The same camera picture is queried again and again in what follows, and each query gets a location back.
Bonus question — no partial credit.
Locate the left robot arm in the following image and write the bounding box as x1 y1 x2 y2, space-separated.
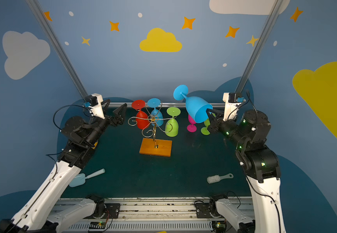
0 97 127 233

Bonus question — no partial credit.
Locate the wooden rack base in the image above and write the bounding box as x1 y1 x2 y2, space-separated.
139 138 172 157

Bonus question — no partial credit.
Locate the left aluminium frame post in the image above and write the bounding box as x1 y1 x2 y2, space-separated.
25 0 89 98

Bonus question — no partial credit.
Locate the light blue plastic scoop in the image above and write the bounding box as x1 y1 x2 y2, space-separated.
69 169 105 187

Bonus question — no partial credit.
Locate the right aluminium frame post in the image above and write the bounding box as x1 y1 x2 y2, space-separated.
235 0 284 92

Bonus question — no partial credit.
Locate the aluminium frame post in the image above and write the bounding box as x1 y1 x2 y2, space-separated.
25 0 89 98
235 0 284 92

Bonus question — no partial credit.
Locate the magenta wine glass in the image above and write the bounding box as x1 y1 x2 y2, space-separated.
187 115 197 133

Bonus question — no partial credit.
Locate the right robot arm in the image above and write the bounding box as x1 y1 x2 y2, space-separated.
206 109 286 233

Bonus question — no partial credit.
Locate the white scrub brush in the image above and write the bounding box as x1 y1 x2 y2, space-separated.
206 173 234 184

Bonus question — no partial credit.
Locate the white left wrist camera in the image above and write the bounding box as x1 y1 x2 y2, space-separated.
84 93 105 119

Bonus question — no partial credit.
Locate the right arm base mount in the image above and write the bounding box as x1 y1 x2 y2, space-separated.
194 194 256 233

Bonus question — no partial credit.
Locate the front aluminium rail bed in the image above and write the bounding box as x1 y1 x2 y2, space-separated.
63 197 254 233

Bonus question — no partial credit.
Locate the blue wine glass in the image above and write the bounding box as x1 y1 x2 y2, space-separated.
173 84 213 123
147 98 164 127

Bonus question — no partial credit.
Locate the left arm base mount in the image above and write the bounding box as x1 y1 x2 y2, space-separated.
45 195 121 233

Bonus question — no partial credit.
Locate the red wine glass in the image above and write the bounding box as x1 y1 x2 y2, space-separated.
132 100 150 130

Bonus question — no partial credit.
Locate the horizontal aluminium back rail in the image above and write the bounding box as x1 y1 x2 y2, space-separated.
108 102 225 108

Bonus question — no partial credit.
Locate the gold wire wine glass rack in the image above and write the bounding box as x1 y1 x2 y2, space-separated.
128 102 166 140

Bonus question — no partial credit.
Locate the green wine glass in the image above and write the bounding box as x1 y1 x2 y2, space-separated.
165 107 181 137
201 119 210 136

